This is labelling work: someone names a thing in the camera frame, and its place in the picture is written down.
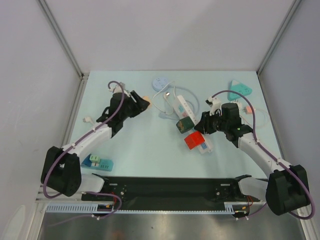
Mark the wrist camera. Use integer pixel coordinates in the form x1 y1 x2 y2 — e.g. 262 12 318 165
109 82 128 94
205 97 222 116

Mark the white square charger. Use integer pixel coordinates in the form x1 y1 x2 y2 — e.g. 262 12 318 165
230 100 243 109

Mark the red cube adapter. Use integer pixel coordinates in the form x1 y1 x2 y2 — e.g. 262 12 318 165
184 131 205 150

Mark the white slotted cable duct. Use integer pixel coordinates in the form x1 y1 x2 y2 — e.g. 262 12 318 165
46 203 114 214

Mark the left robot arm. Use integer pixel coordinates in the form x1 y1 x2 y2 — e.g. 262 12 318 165
40 90 151 200

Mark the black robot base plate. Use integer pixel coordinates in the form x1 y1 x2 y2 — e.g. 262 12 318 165
81 175 266 211

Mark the aluminium frame rail left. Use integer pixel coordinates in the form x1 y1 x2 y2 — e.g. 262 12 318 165
36 0 90 81

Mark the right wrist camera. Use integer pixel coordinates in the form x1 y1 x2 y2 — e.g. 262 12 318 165
205 97 222 116

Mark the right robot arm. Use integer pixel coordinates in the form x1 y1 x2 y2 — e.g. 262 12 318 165
194 102 312 216

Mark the light blue round socket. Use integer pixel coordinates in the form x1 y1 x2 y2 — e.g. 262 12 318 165
151 77 170 92

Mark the dark green cube adapter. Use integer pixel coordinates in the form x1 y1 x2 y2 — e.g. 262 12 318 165
176 116 195 134

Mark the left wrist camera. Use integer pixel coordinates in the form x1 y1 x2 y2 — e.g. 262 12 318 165
109 82 128 94

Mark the light blue socket cable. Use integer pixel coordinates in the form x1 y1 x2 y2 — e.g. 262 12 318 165
157 84 201 120

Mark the pink charger plug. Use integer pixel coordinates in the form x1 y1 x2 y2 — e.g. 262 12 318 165
243 105 253 115

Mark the aluminium frame rail right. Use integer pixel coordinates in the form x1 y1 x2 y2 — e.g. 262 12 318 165
256 0 303 78

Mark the wooden tan plug adapter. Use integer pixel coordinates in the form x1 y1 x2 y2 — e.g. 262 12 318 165
142 95 152 109

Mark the teal rectangular power strip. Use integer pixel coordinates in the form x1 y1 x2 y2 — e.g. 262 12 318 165
80 154 114 172

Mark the aluminium frame rail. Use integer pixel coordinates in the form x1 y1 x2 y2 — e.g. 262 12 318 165
36 0 90 81
256 0 303 78

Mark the white power cable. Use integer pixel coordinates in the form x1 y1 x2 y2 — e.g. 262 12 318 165
82 81 178 125

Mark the teal triangular power strip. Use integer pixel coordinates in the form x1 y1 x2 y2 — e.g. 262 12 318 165
227 80 253 101

